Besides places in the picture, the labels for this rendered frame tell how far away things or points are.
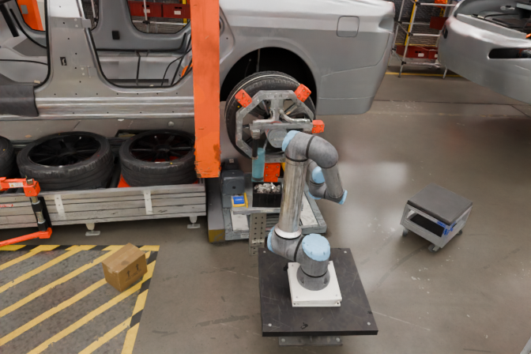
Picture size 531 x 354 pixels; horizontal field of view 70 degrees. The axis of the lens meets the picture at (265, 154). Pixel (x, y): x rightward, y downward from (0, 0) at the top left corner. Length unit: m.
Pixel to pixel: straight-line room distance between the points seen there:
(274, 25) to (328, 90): 0.69
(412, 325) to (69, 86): 2.82
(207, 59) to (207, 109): 0.32
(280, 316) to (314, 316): 0.18
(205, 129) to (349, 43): 1.31
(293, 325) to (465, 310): 1.26
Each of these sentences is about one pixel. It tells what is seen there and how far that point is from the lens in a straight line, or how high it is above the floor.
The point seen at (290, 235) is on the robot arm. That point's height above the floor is 0.65.
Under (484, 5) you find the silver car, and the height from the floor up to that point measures 1.42.
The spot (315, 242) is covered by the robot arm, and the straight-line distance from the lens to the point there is 2.09.
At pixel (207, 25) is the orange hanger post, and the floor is 1.56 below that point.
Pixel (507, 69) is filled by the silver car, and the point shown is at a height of 1.03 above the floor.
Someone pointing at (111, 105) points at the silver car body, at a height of 0.86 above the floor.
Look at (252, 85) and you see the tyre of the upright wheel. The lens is 2.63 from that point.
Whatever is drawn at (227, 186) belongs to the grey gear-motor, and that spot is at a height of 0.33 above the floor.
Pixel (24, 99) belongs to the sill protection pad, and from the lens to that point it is 3.24.
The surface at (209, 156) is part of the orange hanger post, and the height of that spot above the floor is 0.69.
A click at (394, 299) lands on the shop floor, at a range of 2.81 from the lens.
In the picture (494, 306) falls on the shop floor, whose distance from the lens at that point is 3.09.
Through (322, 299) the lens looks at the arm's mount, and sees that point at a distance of 2.21.
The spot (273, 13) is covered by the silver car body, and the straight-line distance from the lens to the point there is 2.89.
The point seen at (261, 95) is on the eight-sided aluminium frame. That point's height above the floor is 1.11.
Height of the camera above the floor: 2.02
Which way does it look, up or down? 30 degrees down
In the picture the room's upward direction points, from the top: 4 degrees clockwise
